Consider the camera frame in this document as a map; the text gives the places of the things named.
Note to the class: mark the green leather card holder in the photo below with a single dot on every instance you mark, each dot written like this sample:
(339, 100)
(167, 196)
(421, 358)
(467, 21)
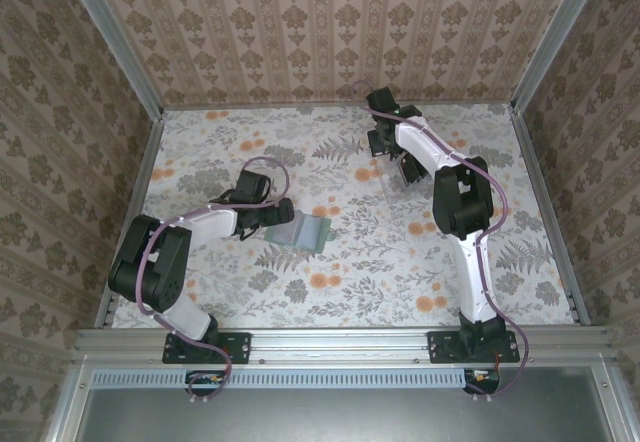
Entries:
(300, 232)

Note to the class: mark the clear acrylic card stand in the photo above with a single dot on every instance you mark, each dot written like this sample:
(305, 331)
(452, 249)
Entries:
(392, 182)

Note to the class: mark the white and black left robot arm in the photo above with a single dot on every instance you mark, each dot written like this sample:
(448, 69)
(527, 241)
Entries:
(215, 222)

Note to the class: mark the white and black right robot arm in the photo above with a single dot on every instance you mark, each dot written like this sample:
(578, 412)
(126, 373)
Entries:
(420, 142)

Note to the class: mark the black credit card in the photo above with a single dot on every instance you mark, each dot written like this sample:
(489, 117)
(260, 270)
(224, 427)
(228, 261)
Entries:
(421, 173)
(410, 174)

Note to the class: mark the floral table cover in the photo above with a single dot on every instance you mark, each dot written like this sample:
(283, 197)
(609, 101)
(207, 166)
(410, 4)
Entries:
(350, 272)

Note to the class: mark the grey metal panel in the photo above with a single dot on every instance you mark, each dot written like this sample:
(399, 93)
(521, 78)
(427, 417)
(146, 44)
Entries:
(340, 417)

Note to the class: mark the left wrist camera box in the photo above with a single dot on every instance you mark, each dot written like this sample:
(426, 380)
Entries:
(252, 187)

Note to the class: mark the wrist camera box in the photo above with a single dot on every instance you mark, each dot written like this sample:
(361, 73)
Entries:
(380, 98)
(252, 187)

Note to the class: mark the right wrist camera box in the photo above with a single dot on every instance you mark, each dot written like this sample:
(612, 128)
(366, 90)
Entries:
(380, 98)

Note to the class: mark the aluminium table side rail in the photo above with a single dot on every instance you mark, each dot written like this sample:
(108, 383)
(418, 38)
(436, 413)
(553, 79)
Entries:
(536, 172)
(141, 172)

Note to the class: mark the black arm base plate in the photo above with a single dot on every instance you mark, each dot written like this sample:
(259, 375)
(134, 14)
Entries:
(242, 349)
(440, 349)

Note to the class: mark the long aluminium mounting rail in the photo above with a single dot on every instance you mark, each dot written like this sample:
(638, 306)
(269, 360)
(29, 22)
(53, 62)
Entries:
(340, 344)

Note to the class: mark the aluminium frame post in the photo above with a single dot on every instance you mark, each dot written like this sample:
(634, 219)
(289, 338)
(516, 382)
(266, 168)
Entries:
(113, 37)
(557, 37)

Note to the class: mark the aluminium lower frame bar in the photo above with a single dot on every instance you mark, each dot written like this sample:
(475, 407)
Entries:
(67, 407)
(612, 407)

